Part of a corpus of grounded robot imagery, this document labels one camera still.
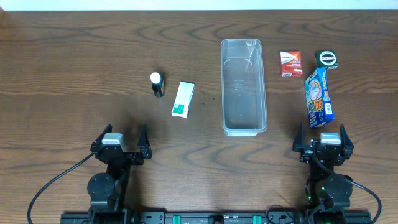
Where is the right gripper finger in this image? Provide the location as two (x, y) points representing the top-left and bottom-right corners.
(340, 124), (354, 156)
(292, 123), (303, 149)

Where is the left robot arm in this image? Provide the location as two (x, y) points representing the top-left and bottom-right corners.
(87, 124), (152, 223)

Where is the white green medicine box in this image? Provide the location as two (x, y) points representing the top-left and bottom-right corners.
(171, 82), (195, 118)

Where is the red medicine box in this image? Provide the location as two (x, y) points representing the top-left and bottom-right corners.
(279, 50), (303, 77)

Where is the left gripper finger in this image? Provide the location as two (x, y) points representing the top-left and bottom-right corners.
(137, 125), (152, 157)
(91, 124), (113, 146)

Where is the dark bottle white cap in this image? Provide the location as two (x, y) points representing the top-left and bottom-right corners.
(150, 72), (165, 98)

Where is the blue Kool Fever box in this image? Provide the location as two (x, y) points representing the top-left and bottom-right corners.
(304, 68), (335, 129)

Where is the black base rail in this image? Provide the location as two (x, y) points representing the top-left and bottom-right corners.
(60, 210), (372, 224)

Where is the dark green round-label box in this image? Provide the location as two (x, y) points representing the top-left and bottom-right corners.
(315, 50), (339, 70)

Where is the clear plastic container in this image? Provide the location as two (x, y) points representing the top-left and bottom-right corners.
(221, 39), (268, 137)

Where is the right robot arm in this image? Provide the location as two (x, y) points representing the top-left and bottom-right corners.
(292, 124), (354, 223)

